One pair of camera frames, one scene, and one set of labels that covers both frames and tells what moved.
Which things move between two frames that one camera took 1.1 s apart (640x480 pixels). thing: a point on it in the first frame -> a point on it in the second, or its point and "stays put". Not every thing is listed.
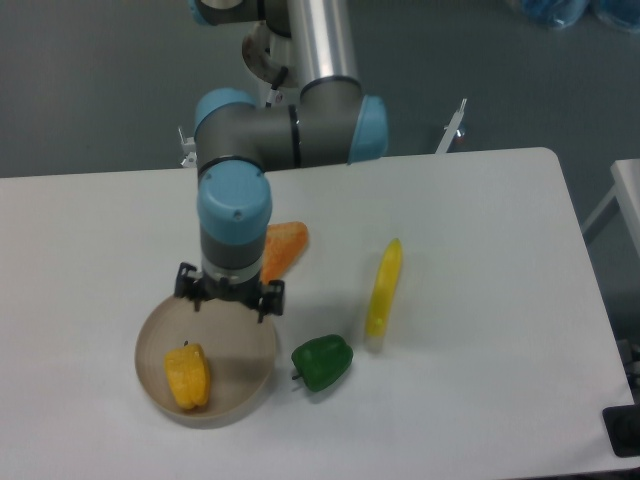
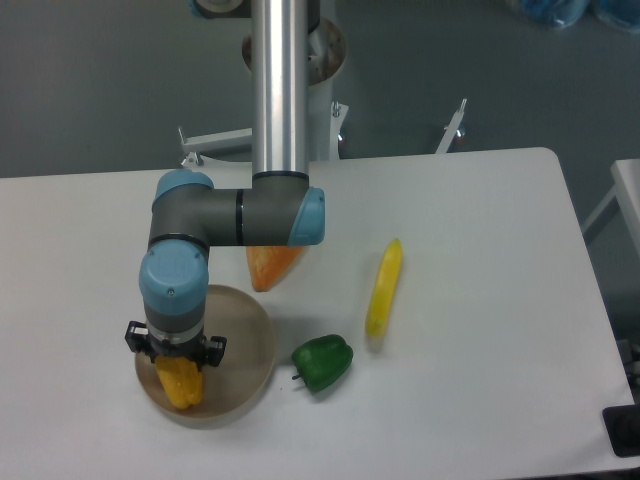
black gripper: x=247 y=292 -> x=205 y=352
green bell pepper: x=322 y=361 stays put
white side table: x=626 y=177 stays put
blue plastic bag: x=625 y=13 stays put
